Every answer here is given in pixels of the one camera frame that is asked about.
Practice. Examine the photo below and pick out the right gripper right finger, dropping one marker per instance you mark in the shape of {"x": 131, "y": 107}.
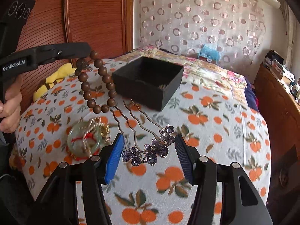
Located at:
{"x": 241, "y": 202}

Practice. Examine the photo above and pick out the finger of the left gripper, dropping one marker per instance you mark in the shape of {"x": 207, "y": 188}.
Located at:
{"x": 49, "y": 53}

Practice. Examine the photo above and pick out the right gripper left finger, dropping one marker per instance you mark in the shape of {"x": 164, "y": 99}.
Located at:
{"x": 57, "y": 201}

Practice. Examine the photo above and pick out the purple flower hair pin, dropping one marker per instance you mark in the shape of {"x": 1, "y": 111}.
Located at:
{"x": 158, "y": 148}

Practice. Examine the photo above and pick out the black square jewelry box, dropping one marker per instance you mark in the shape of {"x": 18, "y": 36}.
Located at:
{"x": 148, "y": 81}

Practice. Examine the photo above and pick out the green jade bangle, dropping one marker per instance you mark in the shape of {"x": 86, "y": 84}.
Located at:
{"x": 85, "y": 138}

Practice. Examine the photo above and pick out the person's left hand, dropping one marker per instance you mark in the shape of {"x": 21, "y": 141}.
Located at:
{"x": 10, "y": 110}

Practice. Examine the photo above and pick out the yellow plush toy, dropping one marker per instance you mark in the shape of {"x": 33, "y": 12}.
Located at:
{"x": 64, "y": 71}

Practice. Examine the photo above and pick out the orange print bed sheet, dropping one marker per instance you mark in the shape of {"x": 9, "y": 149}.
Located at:
{"x": 154, "y": 192}

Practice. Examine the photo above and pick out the dark blue blanket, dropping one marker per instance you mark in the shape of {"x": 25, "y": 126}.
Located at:
{"x": 250, "y": 96}

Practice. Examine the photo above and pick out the wooden side cabinet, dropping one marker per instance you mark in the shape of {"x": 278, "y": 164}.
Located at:
{"x": 281, "y": 113}

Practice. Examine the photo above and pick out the floral quilt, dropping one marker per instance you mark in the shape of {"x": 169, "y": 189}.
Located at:
{"x": 196, "y": 71}

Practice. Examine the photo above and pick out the pink circle sheer curtain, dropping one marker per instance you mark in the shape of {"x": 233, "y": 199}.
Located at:
{"x": 233, "y": 28}

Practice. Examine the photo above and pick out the pile of clothes and books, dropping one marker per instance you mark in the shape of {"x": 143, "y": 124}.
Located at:
{"x": 274, "y": 62}

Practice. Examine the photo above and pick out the blue bubble wrap bundle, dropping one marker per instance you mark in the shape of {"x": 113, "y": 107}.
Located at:
{"x": 209, "y": 54}

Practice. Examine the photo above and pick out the beige window drape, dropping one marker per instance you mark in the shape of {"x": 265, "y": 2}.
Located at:
{"x": 290, "y": 26}

